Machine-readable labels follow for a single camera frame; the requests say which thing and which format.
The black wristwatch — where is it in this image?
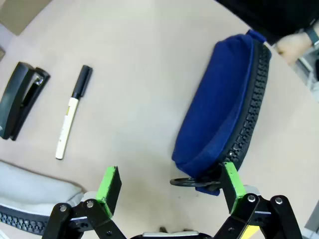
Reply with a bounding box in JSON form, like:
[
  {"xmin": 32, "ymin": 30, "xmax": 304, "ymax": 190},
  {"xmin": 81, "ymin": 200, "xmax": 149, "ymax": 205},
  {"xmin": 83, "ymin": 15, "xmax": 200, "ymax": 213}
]
[{"xmin": 305, "ymin": 25, "xmax": 319, "ymax": 48}]

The blue zipper pouch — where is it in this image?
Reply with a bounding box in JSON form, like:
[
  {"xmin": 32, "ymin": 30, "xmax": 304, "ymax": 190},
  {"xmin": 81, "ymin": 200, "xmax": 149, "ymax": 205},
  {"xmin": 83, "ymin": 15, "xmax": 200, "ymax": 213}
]
[{"xmin": 170, "ymin": 29, "xmax": 273, "ymax": 198}]

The person left hand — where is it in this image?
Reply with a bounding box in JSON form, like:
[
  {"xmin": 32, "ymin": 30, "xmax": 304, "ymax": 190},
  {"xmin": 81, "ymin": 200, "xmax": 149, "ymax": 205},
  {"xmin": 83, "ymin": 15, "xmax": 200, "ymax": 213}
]
[{"xmin": 275, "ymin": 31, "xmax": 314, "ymax": 66}]

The person in black top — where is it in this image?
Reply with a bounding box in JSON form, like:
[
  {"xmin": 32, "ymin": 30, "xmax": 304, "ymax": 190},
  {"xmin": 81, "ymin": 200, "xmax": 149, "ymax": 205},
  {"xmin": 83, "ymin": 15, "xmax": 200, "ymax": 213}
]
[{"xmin": 215, "ymin": 0, "xmax": 319, "ymax": 45}]

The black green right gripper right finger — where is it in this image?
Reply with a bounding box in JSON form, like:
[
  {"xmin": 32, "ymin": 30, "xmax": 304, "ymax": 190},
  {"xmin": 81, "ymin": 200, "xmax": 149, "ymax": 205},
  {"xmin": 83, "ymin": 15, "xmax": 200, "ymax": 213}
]
[{"xmin": 213, "ymin": 161, "xmax": 304, "ymax": 239}]

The black stapler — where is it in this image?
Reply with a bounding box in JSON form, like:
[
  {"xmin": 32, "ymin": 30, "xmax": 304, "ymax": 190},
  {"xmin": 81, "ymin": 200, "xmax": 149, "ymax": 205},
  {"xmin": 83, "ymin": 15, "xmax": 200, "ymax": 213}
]
[{"xmin": 0, "ymin": 61, "xmax": 51, "ymax": 141}]

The white marker with black cap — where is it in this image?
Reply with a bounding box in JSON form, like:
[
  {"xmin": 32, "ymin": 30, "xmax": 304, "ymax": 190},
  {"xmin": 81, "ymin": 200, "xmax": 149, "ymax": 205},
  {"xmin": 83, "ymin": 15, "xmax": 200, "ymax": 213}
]
[{"xmin": 55, "ymin": 65, "xmax": 94, "ymax": 160}]

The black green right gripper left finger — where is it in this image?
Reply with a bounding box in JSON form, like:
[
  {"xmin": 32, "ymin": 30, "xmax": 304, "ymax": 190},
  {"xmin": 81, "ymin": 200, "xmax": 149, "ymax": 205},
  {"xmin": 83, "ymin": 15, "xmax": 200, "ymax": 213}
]
[{"xmin": 44, "ymin": 165, "xmax": 130, "ymax": 239}]

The grey zipper pouch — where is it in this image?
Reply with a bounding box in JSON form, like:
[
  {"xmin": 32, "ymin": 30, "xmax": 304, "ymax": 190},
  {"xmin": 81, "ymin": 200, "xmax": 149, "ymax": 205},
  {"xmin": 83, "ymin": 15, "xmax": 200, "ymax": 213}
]
[{"xmin": 0, "ymin": 160, "xmax": 86, "ymax": 237}]

